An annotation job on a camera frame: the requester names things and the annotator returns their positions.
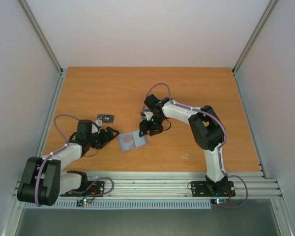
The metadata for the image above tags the aluminium rail frame front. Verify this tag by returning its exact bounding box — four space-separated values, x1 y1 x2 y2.
13 171 283 200

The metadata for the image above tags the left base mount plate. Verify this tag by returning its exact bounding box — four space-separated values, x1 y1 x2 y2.
60 181 105 197

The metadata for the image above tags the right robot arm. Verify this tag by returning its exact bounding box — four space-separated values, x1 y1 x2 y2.
139 94 228 196

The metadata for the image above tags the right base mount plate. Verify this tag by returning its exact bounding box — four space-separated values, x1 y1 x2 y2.
187 181 236 197

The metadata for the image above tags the aluminium corner post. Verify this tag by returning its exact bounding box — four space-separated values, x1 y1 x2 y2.
232 0 280 74
18 0 64 76

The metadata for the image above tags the left aluminium corner post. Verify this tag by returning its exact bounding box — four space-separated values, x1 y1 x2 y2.
18 0 64 76

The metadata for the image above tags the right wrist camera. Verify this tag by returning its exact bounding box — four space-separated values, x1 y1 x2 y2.
140 109 153 120

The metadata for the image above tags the grey slotted cable duct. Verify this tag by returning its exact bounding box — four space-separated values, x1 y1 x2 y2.
23 199 212 210

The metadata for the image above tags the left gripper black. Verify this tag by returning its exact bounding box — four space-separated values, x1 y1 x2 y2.
88 127 120 149

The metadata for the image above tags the right aluminium corner post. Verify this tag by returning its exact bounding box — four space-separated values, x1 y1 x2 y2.
232 0 280 74

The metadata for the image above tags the left circuit board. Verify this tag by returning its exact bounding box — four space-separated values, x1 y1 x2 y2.
76 199 92 207

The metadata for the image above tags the right circuit board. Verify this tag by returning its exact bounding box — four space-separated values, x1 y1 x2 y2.
211 198 231 205

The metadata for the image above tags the purple cable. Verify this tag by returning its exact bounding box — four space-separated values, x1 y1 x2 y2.
146 83 228 177
35 114 79 207

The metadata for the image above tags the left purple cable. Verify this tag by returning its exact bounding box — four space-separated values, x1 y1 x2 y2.
35 114 79 207

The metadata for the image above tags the black VIP card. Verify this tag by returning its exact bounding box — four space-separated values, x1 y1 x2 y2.
97 114 115 123

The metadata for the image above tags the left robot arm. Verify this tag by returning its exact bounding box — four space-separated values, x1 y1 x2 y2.
17 119 119 207

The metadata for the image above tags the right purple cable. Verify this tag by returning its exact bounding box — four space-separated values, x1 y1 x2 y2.
146 83 228 177

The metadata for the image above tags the circuit board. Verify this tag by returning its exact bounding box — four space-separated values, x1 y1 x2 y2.
76 199 92 207
211 198 231 205

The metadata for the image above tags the base mount plate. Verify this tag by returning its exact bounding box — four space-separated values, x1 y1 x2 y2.
60 181 105 197
187 181 236 197

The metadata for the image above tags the pink card holder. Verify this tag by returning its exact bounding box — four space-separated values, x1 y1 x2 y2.
118 130 148 151

